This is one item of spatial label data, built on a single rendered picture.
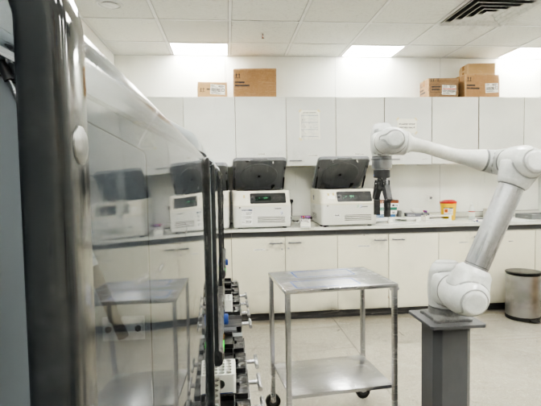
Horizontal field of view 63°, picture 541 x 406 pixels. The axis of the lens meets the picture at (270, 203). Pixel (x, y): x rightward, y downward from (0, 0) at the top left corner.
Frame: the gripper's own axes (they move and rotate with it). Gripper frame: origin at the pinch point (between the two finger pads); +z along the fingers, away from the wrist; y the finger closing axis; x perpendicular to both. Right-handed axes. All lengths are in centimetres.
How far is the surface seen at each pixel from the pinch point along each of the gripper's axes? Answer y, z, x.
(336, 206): 220, 11, -33
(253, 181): 263, -14, 44
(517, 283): 186, 84, -197
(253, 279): 218, 79, 48
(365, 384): 23, 92, 0
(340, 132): 248, -63, -46
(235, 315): -17, 40, 69
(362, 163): 242, -31, -67
